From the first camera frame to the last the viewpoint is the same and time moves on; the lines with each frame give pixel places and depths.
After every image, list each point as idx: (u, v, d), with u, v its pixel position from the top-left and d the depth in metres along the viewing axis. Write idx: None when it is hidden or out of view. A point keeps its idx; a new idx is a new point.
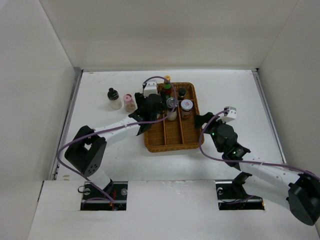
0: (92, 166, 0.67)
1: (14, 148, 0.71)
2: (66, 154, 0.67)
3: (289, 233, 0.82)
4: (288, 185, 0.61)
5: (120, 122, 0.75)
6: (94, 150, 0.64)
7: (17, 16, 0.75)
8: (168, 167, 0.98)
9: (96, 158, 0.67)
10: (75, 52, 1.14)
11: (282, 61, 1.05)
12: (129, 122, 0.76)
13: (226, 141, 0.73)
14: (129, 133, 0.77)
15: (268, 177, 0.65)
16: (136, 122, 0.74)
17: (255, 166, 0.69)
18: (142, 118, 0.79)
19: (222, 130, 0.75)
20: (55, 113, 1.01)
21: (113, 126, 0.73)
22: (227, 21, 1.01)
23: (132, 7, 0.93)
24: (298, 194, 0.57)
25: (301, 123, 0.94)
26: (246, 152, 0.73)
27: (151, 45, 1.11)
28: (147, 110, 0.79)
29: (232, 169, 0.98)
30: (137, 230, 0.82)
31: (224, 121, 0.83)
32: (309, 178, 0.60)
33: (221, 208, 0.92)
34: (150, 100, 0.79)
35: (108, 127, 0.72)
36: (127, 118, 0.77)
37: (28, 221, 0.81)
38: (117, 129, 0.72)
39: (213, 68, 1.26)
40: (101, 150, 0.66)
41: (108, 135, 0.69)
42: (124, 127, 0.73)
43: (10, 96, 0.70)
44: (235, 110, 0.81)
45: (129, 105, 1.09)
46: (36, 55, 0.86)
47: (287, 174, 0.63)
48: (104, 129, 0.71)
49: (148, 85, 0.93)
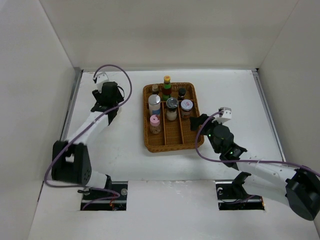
0: (85, 173, 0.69)
1: (14, 148, 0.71)
2: (54, 175, 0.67)
3: (289, 233, 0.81)
4: (285, 182, 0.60)
5: (88, 121, 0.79)
6: (80, 157, 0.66)
7: (18, 17, 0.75)
8: (169, 167, 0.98)
9: (86, 164, 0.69)
10: (76, 52, 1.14)
11: (282, 61, 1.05)
12: (96, 116, 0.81)
13: (223, 142, 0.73)
14: (100, 126, 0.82)
15: (266, 175, 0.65)
16: (103, 114, 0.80)
17: (252, 165, 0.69)
18: (106, 107, 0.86)
19: (218, 131, 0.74)
20: (55, 113, 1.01)
21: (82, 127, 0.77)
22: (226, 21, 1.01)
23: (132, 7, 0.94)
24: (295, 189, 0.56)
25: (301, 121, 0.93)
26: (243, 151, 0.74)
27: (151, 45, 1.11)
28: (108, 98, 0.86)
29: (232, 170, 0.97)
30: (137, 230, 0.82)
31: (221, 122, 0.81)
32: (306, 173, 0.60)
33: (221, 208, 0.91)
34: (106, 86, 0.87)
35: (77, 131, 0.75)
36: (92, 114, 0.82)
37: (29, 220, 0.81)
38: (89, 129, 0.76)
39: (213, 68, 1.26)
40: (86, 155, 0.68)
41: (84, 137, 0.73)
42: (94, 123, 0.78)
43: (10, 96, 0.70)
44: (230, 111, 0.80)
45: (154, 128, 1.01)
46: (37, 55, 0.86)
47: (284, 170, 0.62)
48: (76, 134, 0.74)
49: (98, 78, 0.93)
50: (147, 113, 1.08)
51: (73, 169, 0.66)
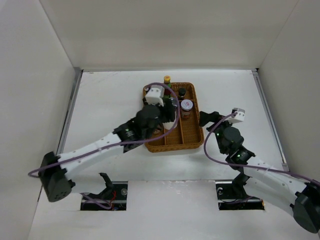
0: (58, 194, 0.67)
1: (14, 149, 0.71)
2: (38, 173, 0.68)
3: (289, 233, 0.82)
4: (295, 194, 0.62)
5: (97, 144, 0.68)
6: (52, 183, 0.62)
7: (18, 17, 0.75)
8: (169, 167, 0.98)
9: (60, 189, 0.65)
10: (76, 52, 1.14)
11: (282, 61, 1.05)
12: (109, 142, 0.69)
13: (232, 144, 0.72)
14: (109, 153, 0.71)
15: (274, 184, 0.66)
16: (115, 145, 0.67)
17: (260, 172, 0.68)
18: (131, 134, 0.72)
19: (228, 133, 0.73)
20: (54, 113, 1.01)
21: (86, 150, 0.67)
22: (227, 21, 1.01)
23: (132, 7, 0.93)
24: (304, 204, 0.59)
25: (301, 122, 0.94)
26: (250, 155, 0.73)
27: (151, 45, 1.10)
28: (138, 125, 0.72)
29: (232, 169, 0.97)
30: (136, 230, 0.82)
31: (232, 123, 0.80)
32: (316, 187, 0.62)
33: (221, 208, 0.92)
34: (143, 114, 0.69)
35: (78, 151, 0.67)
36: (110, 135, 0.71)
37: (28, 220, 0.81)
38: (88, 156, 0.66)
39: (213, 68, 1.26)
40: (62, 182, 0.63)
41: (74, 164, 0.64)
42: (98, 152, 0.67)
43: (10, 97, 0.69)
44: (243, 113, 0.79)
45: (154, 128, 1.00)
46: (36, 55, 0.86)
47: (293, 183, 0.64)
48: (74, 155, 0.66)
49: (151, 91, 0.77)
50: None
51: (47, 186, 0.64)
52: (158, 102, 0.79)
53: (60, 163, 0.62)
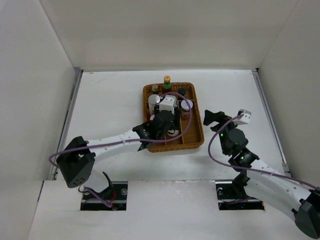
0: (77, 179, 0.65)
1: (14, 148, 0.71)
2: (59, 158, 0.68)
3: (289, 233, 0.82)
4: (299, 201, 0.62)
5: (120, 137, 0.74)
6: (80, 164, 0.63)
7: (18, 17, 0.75)
8: (169, 167, 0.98)
9: (83, 173, 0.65)
10: (76, 52, 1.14)
11: (282, 61, 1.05)
12: (129, 137, 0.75)
13: (235, 146, 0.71)
14: (128, 148, 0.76)
15: (277, 188, 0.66)
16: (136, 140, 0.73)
17: (264, 175, 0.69)
18: (147, 134, 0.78)
19: (232, 134, 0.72)
20: (55, 113, 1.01)
21: (111, 140, 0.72)
22: (227, 21, 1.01)
23: (131, 7, 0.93)
24: (308, 211, 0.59)
25: (301, 123, 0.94)
26: (254, 158, 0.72)
27: (151, 45, 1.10)
28: (154, 126, 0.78)
29: (232, 170, 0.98)
30: (136, 230, 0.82)
31: (237, 124, 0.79)
32: None
33: (221, 208, 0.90)
34: (161, 117, 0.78)
35: (105, 140, 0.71)
36: (130, 132, 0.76)
37: (28, 220, 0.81)
38: (113, 145, 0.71)
39: (213, 68, 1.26)
40: (88, 165, 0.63)
41: (100, 150, 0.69)
42: (121, 143, 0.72)
43: (10, 97, 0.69)
44: (249, 115, 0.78)
45: None
46: (36, 55, 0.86)
47: (298, 189, 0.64)
48: (100, 142, 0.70)
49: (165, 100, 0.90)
50: (148, 113, 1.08)
51: (71, 169, 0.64)
52: (170, 109, 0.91)
53: (90, 147, 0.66)
